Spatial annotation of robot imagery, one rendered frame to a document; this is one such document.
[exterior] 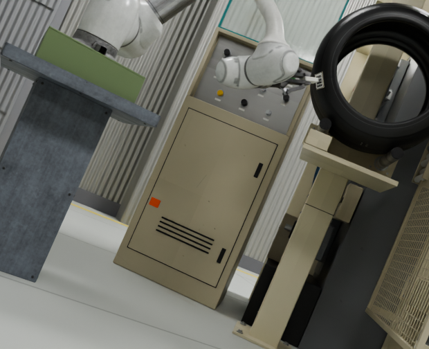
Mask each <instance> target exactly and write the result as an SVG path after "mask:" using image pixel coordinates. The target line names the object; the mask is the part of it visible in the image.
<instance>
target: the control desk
mask: <svg viewBox="0 0 429 349"><path fill-rule="evenodd" d="M257 44H258V42H255V41H253V40H250V39H247V38H245V37H242V36H240V35H237V34H234V33H232V32H230V31H227V30H224V29H222V28H220V27H216V29H215V32H214V34H213V36H212V39H211V40H210V43H209V45H208V47H207V50H206V52H205V54H204V56H203V59H202V61H201V63H200V65H199V68H198V70H197V72H196V75H195V77H194V79H193V81H192V84H191V85H190V88H189V90H188V93H187V96H186V97H185V100H184V102H183V104H182V106H181V109H180V111H179V114H178V116H177V117H176V120H175V122H174V124H173V127H172V129H171V131H170V134H169V136H168V138H167V140H166V142H165V145H164V147H163V149H162V152H161V154H160V156H159V158H158V161H157V163H156V165H155V167H154V170H153V172H152V175H151V177H150V178H149V181H148V183H147V185H146V188H145V190H144V192H143V195H142V197H141V198H140V201H139V203H138V206H137V208H136V210H135V213H134V215H133V217H132V219H131V221H130V224H129V226H128V228H127V231H126V233H125V236H124V238H123V239H122V242H121V244H120V246H119V249H118V251H117V253H116V256H115V258H114V259H113V263H115V264H117V265H120V266H121V267H124V268H125V269H128V270H130V271H132V272H134V273H136V274H138V275H141V276H143V277H145V278H147V279H149V280H152V281H154V282H155V283H158V284H159V285H162V286H164V287H166V288H168V289H171V290H173V291H175V292H177V293H179V294H181V295H184V296H186V297H188V298H190V299H192V300H194V301H196V302H198V303H200V304H202V305H205V306H207V307H209V308H211V309H213V310H215V309H216V308H217V307H218V305H219V304H220V303H221V302H222V300H223V299H224V297H225V295H226V292H227V290H228V288H229V285H230V283H231V281H232V278H233V276H234V274H235V272H236V269H237V267H238V264H239V262H240V260H241V257H242V256H243V253H244V251H245V248H246V246H247V244H248V241H249V240H250V237H251V235H252V232H253V230H254V228H255V225H256V223H257V221H258V219H259V216H260V214H261V211H262V209H263V207H264V205H265V203H266V200H267V198H268V195H269V193H270V191H271V188H272V186H273V184H274V182H275V179H276V177H277V174H278V172H279V170H280V168H281V165H282V163H283V161H284V158H285V156H286V153H287V152H288V149H289V147H290V144H291V142H292V140H293V137H294V136H295V133H296V131H297V128H298V126H299V124H300V121H301V120H302V117H303V115H304V112H305V110H306V108H307V105H308V103H309V101H310V99H311V92H310V85H305V88H303V89H301V90H298V91H293V92H291V93H290V94H287V95H285V96H283V95H282V93H283V91H282V90H281V89H278V88H277V87H269V88H266V89H260V88H257V89H256V88H253V89H234V88H230V87H227V86H224V85H222V84H220V83H219V82H218V81H217V77H216V67H217V63H218V62H219V61H220V60H222V59H224V58H227V57H237V56H245V55H252V54H253V53H254V52H255V49H256V48H257ZM152 197H153V198H156V199H158V200H160V201H161V202H160V204H159V206H158V208H156V207H154V206H152V205H149V202H150V200H151V198H152Z"/></svg>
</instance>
